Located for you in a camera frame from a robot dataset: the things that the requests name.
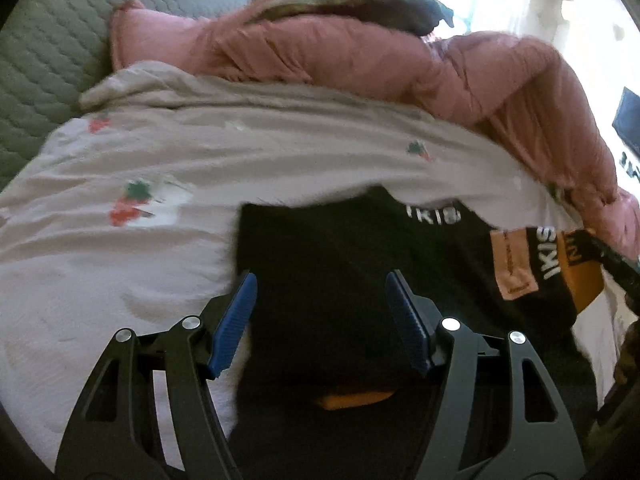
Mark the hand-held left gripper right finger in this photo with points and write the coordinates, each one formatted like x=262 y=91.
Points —
x=407 y=320

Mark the grey quilted headboard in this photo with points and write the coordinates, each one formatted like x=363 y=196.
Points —
x=45 y=45

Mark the pale printed bed sheet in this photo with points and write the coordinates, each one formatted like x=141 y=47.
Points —
x=150 y=260

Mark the pink duvet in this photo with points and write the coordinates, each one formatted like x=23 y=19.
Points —
x=350 y=60

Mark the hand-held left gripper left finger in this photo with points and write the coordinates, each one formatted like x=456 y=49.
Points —
x=235 y=320

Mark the striped cloth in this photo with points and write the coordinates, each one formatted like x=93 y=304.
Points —
x=375 y=5

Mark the black sweater with orange cuffs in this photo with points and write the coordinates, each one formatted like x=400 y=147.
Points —
x=325 y=250

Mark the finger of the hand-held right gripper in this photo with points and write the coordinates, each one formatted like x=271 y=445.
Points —
x=617 y=266

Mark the dark monitor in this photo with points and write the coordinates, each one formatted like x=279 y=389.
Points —
x=627 y=120

